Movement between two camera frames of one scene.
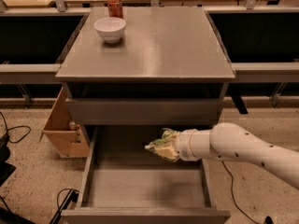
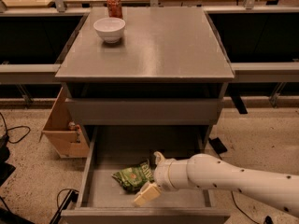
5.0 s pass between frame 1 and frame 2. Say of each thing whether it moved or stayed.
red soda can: stayed
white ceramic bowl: stayed
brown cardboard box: stayed
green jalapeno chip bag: moved
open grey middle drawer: stayed
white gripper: moved
